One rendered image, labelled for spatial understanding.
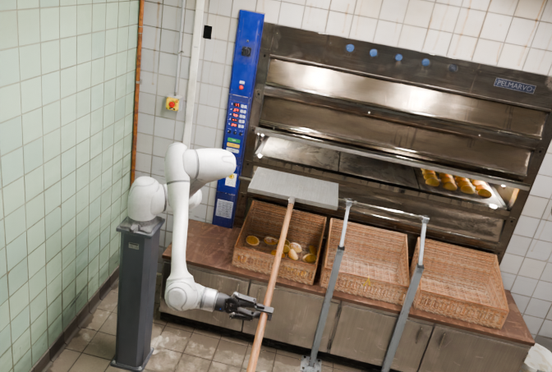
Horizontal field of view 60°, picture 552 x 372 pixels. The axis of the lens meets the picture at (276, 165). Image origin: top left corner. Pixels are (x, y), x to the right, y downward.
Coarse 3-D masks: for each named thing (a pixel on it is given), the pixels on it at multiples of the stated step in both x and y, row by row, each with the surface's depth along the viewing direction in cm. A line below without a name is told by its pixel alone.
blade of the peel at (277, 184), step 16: (256, 176) 308; (272, 176) 311; (288, 176) 315; (256, 192) 287; (272, 192) 286; (288, 192) 294; (304, 192) 298; (320, 192) 301; (336, 192) 304; (336, 208) 284
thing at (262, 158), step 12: (264, 156) 341; (288, 168) 337; (300, 168) 336; (312, 168) 335; (324, 168) 339; (348, 180) 333; (360, 180) 332; (372, 180) 334; (408, 192) 330; (420, 192) 328; (432, 192) 331; (456, 204) 327; (468, 204) 326; (480, 204) 325; (492, 204) 329
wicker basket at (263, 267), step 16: (256, 208) 348; (272, 208) 346; (256, 224) 349; (272, 224) 348; (304, 224) 344; (320, 224) 343; (240, 240) 323; (288, 240) 347; (320, 240) 323; (240, 256) 312; (256, 256) 310; (272, 256) 307; (288, 272) 318; (304, 272) 307
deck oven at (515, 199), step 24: (264, 24) 304; (264, 48) 310; (264, 72) 316; (288, 96) 319; (312, 96) 316; (408, 120) 312; (432, 120) 309; (360, 144) 323; (504, 144) 308; (528, 144) 306; (480, 168) 316; (528, 168) 311; (240, 192) 351; (384, 192) 332; (504, 192) 340; (528, 192) 317; (240, 216) 358; (336, 216) 345; (360, 216) 342; (504, 216) 325; (456, 240) 337; (504, 240) 331
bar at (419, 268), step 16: (240, 176) 305; (368, 208) 298; (384, 208) 297; (336, 256) 288; (336, 272) 292; (416, 272) 283; (416, 288) 287; (320, 320) 307; (400, 320) 297; (320, 336) 311; (400, 336) 301; (304, 368) 319; (320, 368) 322; (384, 368) 312
